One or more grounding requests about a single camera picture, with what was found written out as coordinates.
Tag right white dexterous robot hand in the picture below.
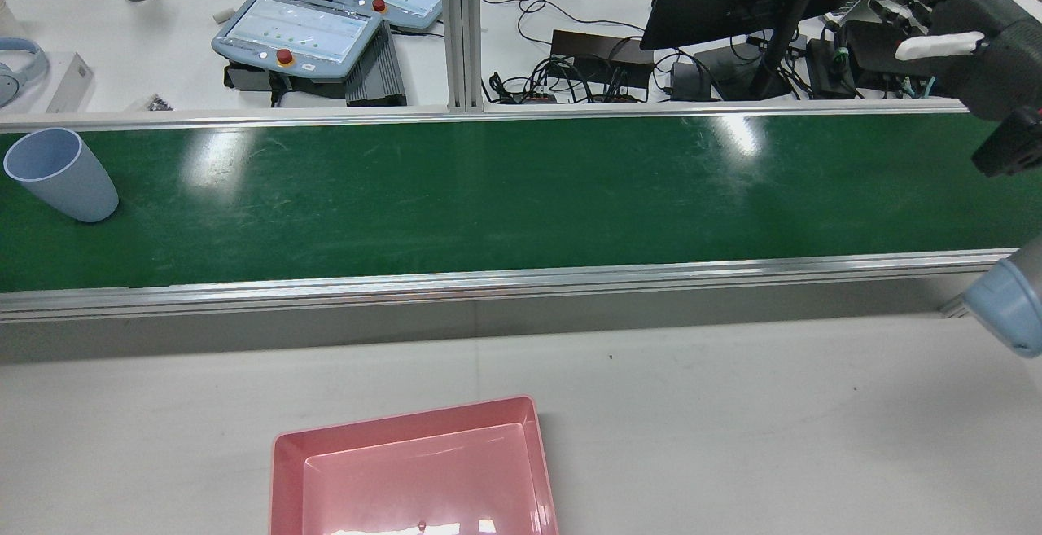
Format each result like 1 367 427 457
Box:
855 0 1042 121

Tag metal electronics box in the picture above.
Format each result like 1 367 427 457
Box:
226 61 349 103

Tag pink plastic box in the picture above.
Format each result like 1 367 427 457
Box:
269 395 561 535

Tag light blue plastic cup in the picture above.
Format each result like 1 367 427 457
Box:
3 127 120 224

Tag black power adapter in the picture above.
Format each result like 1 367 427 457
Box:
804 37 857 100

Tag black computer tower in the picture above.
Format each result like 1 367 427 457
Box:
549 29 656 88

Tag dark grey finned unit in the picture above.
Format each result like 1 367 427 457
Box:
344 24 408 108

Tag light blue headphones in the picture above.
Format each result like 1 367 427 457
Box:
0 37 50 108

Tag tangled black cables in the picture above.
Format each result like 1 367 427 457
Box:
484 53 646 106

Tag green conveyor belt aluminium frame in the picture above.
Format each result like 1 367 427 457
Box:
0 99 1042 324

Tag aluminium profile post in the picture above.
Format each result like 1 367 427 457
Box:
438 0 487 114

